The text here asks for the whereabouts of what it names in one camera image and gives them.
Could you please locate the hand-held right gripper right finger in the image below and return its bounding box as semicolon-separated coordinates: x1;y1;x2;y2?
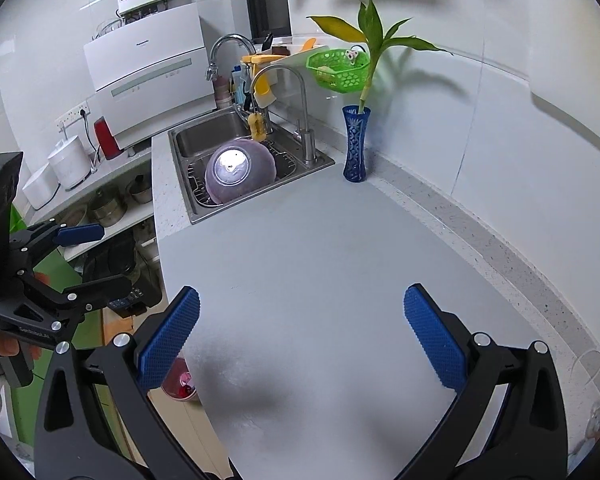
360;283;568;480

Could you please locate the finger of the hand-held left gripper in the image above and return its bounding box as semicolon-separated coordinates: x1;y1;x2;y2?
10;221;106;261
19;275;133;322

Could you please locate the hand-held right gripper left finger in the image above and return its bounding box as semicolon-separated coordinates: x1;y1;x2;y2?
32;285;241;480

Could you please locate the pink round bin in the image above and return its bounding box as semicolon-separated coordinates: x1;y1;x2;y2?
160;355;201;403

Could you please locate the person's left hand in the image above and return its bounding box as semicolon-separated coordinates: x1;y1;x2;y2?
0;332;23;359

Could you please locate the large metal pot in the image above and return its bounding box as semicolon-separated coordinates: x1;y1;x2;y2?
87;187;128;228

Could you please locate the white shelf board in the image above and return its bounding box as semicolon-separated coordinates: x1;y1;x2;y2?
60;207;157;263

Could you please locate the white square box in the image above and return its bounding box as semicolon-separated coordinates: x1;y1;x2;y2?
21;162;61;211

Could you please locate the white round cooker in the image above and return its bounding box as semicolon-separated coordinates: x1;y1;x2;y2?
47;135;92;192

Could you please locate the small metal pot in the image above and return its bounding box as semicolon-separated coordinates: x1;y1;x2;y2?
126;174;153;206

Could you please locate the red container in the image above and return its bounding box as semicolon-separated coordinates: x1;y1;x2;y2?
94;116;122;161

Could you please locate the stainless steel sink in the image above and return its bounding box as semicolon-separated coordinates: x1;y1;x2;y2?
167;107;337;226

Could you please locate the purple plastic bowl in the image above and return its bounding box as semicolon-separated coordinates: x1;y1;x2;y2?
204;140;277;206

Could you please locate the printed cloth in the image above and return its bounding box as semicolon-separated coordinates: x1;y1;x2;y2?
567;400;600;471

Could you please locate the white countertop dishwasher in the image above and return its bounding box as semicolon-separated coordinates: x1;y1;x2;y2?
82;2;218;151

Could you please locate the blue lattice vase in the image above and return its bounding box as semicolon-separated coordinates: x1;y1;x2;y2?
342;105;372;182

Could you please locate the yellow sponge brush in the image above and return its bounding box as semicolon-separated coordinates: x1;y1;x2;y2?
248;112;271;142

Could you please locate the blue dish soap bottle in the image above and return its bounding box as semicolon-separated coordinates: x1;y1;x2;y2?
231;65;248;106

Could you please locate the short steel faucet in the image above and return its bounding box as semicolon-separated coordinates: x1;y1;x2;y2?
250;64;318;167

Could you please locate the yellow white hanging cloth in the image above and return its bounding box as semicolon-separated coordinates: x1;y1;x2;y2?
252;77;276;108

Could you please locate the yellow plastic rack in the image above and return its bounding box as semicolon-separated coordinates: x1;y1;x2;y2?
241;52;287;67

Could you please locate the tall steel faucet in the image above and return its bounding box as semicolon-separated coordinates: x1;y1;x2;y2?
205;34;258;83

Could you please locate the green plastic basket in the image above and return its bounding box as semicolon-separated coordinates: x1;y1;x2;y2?
306;49;372;93

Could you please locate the dark window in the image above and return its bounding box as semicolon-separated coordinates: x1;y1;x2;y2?
242;0;293;41

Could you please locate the green bamboo plant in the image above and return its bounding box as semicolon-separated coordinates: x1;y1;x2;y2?
306;0;453;113

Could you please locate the black power cable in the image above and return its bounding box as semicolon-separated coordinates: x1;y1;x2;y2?
82;110;101;173

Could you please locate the white wall socket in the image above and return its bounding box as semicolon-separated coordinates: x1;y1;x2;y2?
57;101;91;126

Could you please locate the wire dish rack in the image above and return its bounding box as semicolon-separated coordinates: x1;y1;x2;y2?
187;147;301;208

